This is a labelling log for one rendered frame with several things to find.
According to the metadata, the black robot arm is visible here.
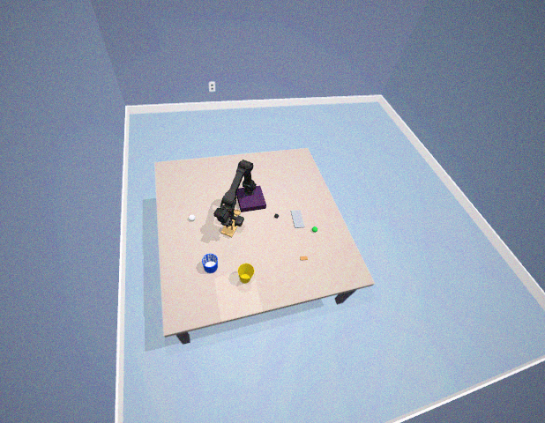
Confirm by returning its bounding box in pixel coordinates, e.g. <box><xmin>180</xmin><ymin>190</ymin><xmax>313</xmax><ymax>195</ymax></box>
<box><xmin>217</xmin><ymin>160</ymin><xmax>257</xmax><ymax>226</ymax></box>

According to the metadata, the blue cup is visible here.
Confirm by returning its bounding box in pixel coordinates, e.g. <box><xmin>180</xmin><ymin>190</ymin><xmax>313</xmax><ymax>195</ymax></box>
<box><xmin>202</xmin><ymin>254</ymin><xmax>218</xmax><ymax>274</ymax></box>

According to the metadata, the grey flat bar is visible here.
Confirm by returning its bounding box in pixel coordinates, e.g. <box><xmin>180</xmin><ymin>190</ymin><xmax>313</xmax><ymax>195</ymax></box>
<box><xmin>291</xmin><ymin>210</ymin><xmax>305</xmax><ymax>228</ymax></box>

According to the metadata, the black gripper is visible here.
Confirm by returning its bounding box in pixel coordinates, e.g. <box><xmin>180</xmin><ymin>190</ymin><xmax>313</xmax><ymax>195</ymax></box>
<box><xmin>213</xmin><ymin>208</ymin><xmax>244</xmax><ymax>226</ymax></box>

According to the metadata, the wooden toy catapult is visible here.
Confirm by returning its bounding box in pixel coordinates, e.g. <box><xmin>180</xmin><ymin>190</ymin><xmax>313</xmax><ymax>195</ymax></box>
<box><xmin>220</xmin><ymin>210</ymin><xmax>241</xmax><ymax>237</ymax></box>

